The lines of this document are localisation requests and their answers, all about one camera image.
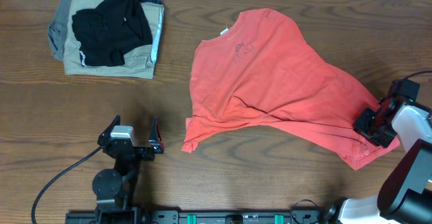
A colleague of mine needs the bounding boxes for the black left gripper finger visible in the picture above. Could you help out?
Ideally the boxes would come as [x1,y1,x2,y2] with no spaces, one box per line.
[100,115,121,140]
[148,116,164,149]

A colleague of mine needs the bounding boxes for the khaki folded garment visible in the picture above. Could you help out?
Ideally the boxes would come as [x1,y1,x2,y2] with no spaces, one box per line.
[63,0,165,79]

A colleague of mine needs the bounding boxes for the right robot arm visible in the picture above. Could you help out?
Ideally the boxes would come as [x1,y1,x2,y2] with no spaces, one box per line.
[329,96,431,224]

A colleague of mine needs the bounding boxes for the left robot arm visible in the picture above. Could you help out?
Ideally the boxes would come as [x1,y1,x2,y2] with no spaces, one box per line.
[92,115,164,224]

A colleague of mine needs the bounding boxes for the black folded garment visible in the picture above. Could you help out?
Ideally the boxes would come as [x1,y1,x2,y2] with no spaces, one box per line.
[72,0,153,67]

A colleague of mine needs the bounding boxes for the red orange t-shirt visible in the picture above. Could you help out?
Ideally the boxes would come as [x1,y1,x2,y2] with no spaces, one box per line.
[182,8,400,170]

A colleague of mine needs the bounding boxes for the black mounting rail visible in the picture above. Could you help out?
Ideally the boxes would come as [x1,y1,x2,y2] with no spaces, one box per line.
[65,209,321,224]

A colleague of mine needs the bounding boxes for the grey folded garment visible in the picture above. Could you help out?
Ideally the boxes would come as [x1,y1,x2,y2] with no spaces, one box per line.
[47,0,72,61]

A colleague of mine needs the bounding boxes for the black looped base cable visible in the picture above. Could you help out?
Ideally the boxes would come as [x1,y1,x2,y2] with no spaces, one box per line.
[290,198,321,224]

